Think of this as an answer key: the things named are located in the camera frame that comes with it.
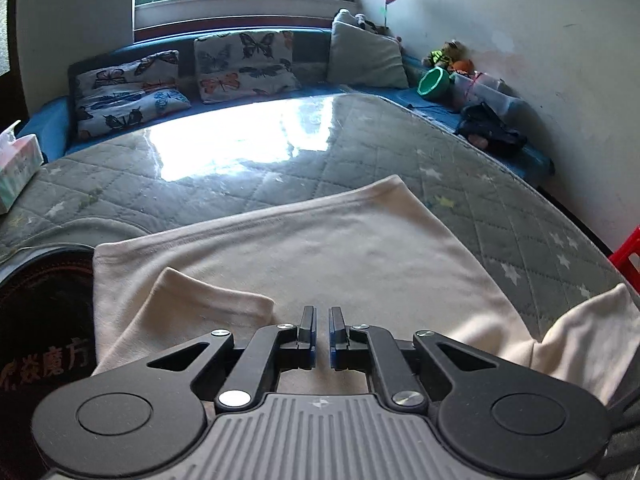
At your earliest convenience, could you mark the small butterfly print pillow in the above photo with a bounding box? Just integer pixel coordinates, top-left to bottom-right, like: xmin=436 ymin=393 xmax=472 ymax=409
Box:
xmin=75 ymin=50 xmax=180 ymax=98

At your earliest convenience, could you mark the long butterfly print pillow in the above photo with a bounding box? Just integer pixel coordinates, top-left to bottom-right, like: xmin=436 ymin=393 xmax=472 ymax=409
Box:
xmin=75 ymin=87 xmax=192 ymax=142

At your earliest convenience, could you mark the grey pillow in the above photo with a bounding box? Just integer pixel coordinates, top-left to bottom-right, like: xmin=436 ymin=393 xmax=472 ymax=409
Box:
xmin=327 ymin=22 xmax=410 ymax=90

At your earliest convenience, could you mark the black round induction cooker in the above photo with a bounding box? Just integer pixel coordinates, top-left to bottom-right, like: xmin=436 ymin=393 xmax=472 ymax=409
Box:
xmin=0 ymin=242 xmax=98 ymax=480

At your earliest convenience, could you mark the red plastic stool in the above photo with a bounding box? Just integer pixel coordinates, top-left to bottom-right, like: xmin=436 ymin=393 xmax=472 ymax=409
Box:
xmin=609 ymin=225 xmax=640 ymax=293

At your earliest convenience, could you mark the plush toy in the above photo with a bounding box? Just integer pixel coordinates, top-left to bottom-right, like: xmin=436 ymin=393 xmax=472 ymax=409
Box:
xmin=422 ymin=40 xmax=476 ymax=74

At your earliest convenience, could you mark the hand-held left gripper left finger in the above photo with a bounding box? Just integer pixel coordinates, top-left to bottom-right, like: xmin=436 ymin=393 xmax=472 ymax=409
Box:
xmin=146 ymin=305 xmax=318 ymax=414

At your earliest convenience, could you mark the cream shirt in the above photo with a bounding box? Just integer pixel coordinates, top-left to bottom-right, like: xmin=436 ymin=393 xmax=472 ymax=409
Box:
xmin=92 ymin=175 xmax=640 ymax=407

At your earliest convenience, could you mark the blue sofa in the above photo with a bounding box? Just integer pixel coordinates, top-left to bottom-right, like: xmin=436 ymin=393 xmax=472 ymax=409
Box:
xmin=17 ymin=27 xmax=556 ymax=186

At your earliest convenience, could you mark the clear plastic bag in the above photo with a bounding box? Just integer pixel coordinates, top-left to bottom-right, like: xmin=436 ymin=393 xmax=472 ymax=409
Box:
xmin=450 ymin=71 xmax=531 ymax=121

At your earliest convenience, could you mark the square butterfly print pillow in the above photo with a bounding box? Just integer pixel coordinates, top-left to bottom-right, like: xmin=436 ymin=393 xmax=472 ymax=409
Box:
xmin=193 ymin=30 xmax=302 ymax=105

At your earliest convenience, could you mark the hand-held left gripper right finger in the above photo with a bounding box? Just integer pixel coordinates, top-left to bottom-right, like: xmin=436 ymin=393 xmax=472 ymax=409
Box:
xmin=327 ymin=305 xmax=497 ymax=414

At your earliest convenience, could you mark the white and dark cloth bundle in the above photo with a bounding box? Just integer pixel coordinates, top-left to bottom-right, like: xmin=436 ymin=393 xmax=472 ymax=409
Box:
xmin=334 ymin=8 xmax=396 ymax=36

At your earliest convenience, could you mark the green plastic bowl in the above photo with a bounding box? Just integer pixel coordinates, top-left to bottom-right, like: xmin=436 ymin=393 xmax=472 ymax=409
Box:
xmin=417 ymin=66 xmax=454 ymax=103

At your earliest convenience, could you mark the tissue box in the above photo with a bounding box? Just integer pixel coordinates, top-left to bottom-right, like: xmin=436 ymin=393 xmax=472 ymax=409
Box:
xmin=0 ymin=120 xmax=45 ymax=214

